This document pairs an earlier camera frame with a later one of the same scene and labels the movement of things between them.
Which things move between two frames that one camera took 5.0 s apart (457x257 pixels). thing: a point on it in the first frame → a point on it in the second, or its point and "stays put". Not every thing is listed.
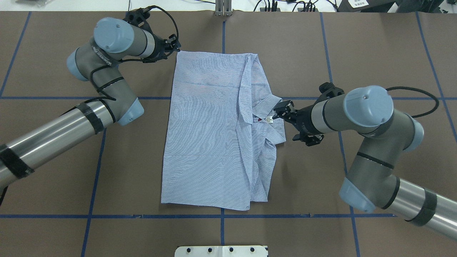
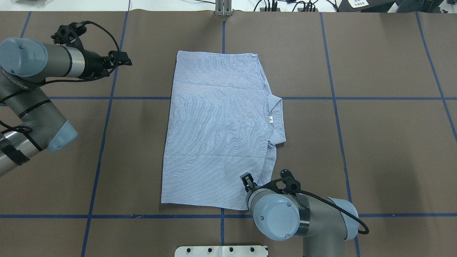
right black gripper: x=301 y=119 → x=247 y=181
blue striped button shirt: x=224 y=126 stays put
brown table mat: x=103 y=197 stays put
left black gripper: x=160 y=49 → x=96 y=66
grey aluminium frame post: x=223 y=8 stays put
